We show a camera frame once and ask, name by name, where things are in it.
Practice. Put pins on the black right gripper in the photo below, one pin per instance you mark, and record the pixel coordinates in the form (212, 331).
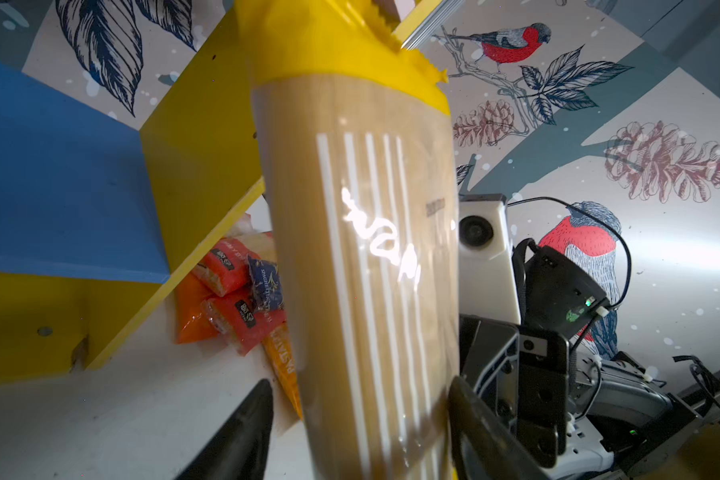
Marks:
(522, 374)

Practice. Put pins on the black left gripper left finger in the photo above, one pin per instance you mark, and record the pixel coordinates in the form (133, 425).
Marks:
(240, 447)

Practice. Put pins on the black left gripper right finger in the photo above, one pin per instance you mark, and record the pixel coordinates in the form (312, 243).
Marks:
(481, 447)

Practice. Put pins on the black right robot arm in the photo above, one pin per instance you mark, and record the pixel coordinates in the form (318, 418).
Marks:
(620, 418)

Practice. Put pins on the blue orange pasta bag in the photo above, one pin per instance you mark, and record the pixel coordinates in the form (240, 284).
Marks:
(278, 348)

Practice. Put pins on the red short pasta bag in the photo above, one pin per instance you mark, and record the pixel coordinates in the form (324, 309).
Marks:
(225, 268)

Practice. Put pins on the yellow pink blue shelf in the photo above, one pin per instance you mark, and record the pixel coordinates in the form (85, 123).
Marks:
(99, 222)

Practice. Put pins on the red spaghetti bag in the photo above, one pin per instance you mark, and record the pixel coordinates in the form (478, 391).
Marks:
(239, 323)

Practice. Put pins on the orange macaroni bag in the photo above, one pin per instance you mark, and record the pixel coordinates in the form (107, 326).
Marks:
(191, 323)

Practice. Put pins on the blue spaghetti bag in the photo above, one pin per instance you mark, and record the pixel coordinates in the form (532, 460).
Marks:
(266, 286)

